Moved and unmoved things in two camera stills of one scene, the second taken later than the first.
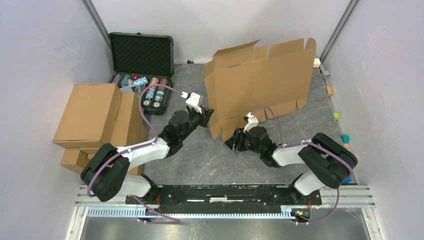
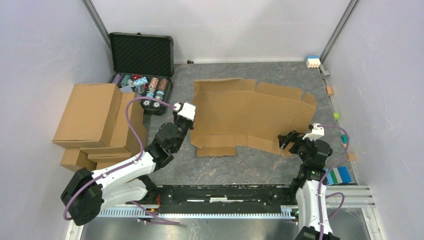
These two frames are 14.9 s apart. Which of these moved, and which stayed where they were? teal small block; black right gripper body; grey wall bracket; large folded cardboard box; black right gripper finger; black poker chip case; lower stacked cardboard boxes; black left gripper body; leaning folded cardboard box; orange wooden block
Moved: black left gripper body; black right gripper finger; black right gripper body
Stayed: orange wooden block; black poker chip case; leaning folded cardboard box; teal small block; large folded cardboard box; lower stacked cardboard boxes; grey wall bracket
